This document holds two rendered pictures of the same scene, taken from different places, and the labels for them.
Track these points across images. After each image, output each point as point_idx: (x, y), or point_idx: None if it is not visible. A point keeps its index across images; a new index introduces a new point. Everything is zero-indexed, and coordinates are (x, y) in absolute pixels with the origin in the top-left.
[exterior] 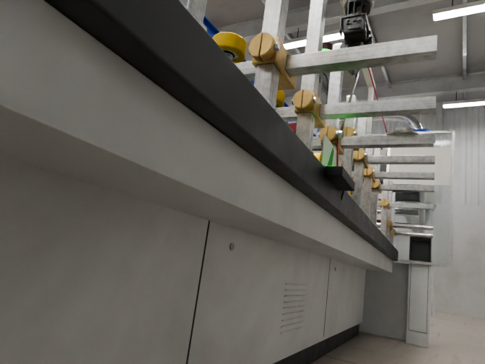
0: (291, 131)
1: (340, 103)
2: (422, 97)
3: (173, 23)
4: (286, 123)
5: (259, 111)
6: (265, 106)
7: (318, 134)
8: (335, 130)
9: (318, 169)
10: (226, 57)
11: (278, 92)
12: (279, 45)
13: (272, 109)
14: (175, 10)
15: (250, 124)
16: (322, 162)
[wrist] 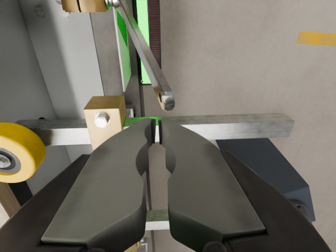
0: (147, 173)
1: (158, 141)
2: (272, 137)
3: (153, 241)
4: (147, 182)
5: (150, 201)
6: (149, 202)
7: (59, 4)
8: (104, 9)
9: (142, 102)
10: (151, 230)
11: (38, 167)
12: (143, 239)
13: (149, 198)
14: (153, 245)
15: (150, 198)
16: (130, 74)
